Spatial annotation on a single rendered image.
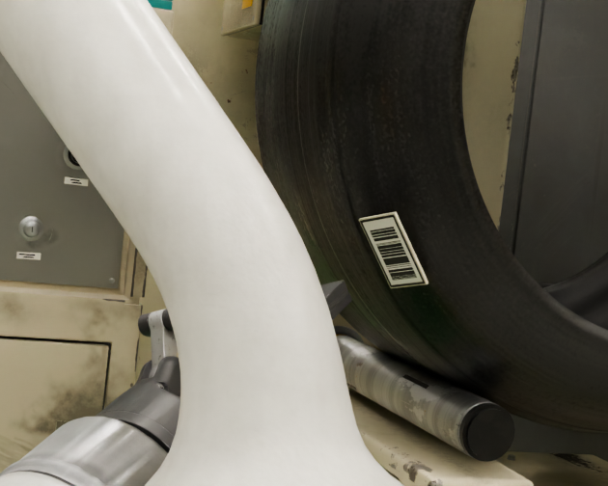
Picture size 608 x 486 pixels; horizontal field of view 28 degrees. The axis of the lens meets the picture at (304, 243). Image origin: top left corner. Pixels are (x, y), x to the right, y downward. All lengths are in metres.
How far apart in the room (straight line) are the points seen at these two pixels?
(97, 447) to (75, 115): 0.18
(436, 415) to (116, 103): 0.59
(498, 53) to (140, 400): 0.81
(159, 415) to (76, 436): 0.05
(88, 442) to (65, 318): 0.98
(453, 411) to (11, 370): 0.73
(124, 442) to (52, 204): 1.02
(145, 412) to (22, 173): 0.99
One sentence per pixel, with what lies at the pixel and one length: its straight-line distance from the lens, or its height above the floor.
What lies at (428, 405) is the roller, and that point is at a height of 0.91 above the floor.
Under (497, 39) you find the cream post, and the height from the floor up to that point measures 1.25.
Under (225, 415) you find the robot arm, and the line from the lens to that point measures 0.41.
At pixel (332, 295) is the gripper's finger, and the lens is 0.77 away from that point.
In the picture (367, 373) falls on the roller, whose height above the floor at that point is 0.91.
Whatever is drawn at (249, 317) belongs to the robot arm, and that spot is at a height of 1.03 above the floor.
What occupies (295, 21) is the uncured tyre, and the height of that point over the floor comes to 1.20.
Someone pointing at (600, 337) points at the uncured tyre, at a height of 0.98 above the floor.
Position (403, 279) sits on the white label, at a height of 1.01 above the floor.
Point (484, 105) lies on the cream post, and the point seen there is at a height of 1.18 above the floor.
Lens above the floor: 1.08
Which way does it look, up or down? 3 degrees down
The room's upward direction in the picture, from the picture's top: 6 degrees clockwise
